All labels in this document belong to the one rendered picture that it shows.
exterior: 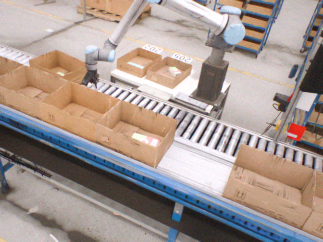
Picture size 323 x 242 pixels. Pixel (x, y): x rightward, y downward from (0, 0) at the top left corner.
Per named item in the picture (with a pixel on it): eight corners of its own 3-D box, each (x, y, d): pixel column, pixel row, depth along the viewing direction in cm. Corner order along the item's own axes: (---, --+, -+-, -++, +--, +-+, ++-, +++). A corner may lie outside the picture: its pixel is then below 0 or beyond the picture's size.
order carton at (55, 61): (90, 81, 263) (89, 64, 252) (64, 95, 242) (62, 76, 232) (57, 66, 277) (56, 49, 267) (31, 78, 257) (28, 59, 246)
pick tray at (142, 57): (161, 64, 305) (162, 55, 299) (141, 78, 277) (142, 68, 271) (137, 55, 315) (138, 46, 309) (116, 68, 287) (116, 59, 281)
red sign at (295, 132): (299, 141, 222) (306, 127, 214) (299, 141, 221) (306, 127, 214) (277, 133, 226) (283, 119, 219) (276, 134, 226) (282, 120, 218)
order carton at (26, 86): (72, 102, 213) (70, 81, 203) (43, 123, 191) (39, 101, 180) (28, 85, 224) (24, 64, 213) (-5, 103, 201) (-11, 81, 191)
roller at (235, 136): (242, 129, 232) (236, 127, 233) (225, 173, 193) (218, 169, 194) (240, 134, 235) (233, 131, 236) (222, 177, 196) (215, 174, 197)
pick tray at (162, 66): (191, 74, 295) (192, 65, 289) (172, 90, 268) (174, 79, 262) (166, 65, 305) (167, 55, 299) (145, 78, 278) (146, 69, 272)
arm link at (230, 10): (232, 27, 237) (239, 5, 225) (237, 37, 224) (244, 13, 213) (213, 25, 235) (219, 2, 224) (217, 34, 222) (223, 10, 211)
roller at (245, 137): (248, 137, 233) (250, 132, 230) (233, 181, 194) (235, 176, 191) (242, 135, 235) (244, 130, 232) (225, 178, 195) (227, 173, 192)
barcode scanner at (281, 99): (269, 102, 221) (277, 90, 215) (285, 109, 219) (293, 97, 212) (268, 106, 216) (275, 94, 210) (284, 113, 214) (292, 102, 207)
